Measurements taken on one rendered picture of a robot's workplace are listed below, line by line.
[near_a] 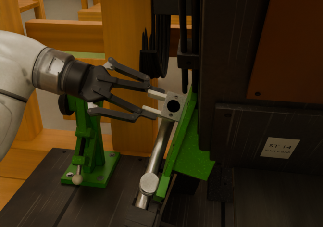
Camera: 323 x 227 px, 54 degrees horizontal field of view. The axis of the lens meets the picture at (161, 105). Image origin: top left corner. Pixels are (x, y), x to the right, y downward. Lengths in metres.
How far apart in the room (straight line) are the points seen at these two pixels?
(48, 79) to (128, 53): 0.31
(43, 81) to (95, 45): 0.39
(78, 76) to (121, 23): 0.29
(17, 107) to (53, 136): 0.52
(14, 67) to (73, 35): 0.41
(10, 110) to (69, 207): 0.32
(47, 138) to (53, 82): 0.56
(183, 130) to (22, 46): 0.36
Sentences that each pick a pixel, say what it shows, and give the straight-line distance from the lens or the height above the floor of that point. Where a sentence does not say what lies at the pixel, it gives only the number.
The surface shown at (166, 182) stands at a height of 1.10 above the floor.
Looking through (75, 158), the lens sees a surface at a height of 0.99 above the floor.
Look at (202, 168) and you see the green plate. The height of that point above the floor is 1.13.
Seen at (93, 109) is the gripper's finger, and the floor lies 1.20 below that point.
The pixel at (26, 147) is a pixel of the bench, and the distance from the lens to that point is 1.18.
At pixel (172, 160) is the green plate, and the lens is 0.58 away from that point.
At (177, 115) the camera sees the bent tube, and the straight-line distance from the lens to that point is 0.63.
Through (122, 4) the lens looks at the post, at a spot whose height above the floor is 1.35.
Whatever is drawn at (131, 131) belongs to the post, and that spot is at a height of 0.96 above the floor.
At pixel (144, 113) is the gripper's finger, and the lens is 0.64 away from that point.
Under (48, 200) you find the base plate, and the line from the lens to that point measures 0.91.
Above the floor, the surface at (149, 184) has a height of 1.08.
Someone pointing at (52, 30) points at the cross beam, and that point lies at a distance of 1.08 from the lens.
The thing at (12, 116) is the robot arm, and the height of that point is 1.19.
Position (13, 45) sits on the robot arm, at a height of 1.32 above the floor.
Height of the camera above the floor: 1.50
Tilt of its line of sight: 27 degrees down
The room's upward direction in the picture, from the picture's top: straight up
